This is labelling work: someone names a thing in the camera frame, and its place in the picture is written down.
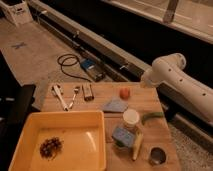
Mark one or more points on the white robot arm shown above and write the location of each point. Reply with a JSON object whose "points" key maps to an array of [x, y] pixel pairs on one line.
{"points": [[169, 69]]}

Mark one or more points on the blue black power box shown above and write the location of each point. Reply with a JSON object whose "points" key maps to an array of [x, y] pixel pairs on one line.
{"points": [[92, 69]]}

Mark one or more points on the orange tomato toy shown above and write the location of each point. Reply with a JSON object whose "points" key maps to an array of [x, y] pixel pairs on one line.
{"points": [[124, 93]]}

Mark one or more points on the small metal rectangular box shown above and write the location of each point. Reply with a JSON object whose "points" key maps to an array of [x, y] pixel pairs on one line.
{"points": [[87, 92]]}

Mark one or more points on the green chili pepper toy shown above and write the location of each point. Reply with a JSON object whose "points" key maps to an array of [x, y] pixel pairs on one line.
{"points": [[148, 116]]}

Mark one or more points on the yellow plastic tub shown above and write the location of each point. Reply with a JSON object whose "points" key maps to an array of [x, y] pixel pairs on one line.
{"points": [[82, 134]]}

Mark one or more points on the dark crumbs pile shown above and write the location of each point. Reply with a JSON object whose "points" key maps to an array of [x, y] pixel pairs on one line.
{"points": [[50, 148]]}

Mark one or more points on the small metal cup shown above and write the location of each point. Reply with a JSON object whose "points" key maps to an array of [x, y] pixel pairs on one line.
{"points": [[157, 156]]}

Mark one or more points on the white crate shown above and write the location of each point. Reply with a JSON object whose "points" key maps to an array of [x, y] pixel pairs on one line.
{"points": [[17, 14]]}

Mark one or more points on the white handled kitchen tool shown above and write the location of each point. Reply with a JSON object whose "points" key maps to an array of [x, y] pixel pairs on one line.
{"points": [[57, 92]]}

